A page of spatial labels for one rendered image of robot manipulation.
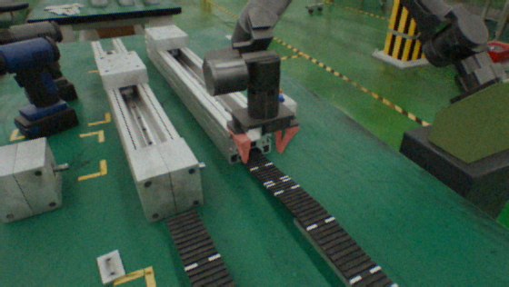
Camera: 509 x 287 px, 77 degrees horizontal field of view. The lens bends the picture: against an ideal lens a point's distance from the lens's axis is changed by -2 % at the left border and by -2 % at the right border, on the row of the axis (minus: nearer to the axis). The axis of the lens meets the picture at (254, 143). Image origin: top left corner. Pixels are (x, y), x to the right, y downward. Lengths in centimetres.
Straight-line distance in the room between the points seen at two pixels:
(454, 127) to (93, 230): 74
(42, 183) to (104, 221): 12
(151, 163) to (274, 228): 23
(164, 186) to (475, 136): 62
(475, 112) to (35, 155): 83
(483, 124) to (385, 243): 34
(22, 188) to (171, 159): 25
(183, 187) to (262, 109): 19
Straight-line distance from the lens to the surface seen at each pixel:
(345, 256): 50
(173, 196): 57
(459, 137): 82
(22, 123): 92
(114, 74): 89
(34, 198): 67
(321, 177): 67
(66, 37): 246
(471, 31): 83
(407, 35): 382
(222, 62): 52
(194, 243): 51
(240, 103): 75
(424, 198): 69
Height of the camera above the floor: 120
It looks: 33 degrees down
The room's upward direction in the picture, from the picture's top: straight up
